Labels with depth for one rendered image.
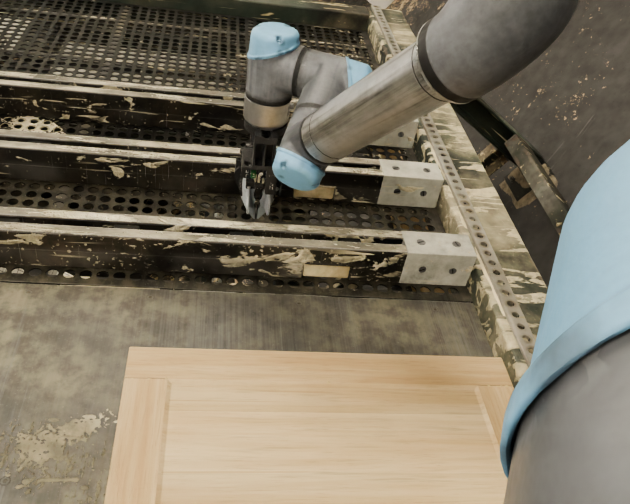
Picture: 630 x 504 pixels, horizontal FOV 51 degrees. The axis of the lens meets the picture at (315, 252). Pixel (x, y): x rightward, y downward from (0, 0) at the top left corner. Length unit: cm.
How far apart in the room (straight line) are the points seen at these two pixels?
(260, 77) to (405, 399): 52
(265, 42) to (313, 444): 57
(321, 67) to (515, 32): 41
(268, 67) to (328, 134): 21
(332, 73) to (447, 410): 52
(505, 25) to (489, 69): 4
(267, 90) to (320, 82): 9
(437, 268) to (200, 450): 52
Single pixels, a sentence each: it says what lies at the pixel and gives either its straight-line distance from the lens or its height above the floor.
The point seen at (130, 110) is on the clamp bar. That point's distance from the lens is 149.
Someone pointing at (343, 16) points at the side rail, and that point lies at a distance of 216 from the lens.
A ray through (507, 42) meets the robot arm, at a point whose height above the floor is 134.
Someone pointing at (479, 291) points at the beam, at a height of 90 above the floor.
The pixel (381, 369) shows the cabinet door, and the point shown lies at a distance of 99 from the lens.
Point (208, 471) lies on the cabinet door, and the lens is 86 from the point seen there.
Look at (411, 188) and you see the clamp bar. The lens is 133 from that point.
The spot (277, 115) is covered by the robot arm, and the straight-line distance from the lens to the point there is 106.
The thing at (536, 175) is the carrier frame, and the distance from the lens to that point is 234.
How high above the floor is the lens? 168
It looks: 29 degrees down
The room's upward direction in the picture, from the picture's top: 58 degrees counter-clockwise
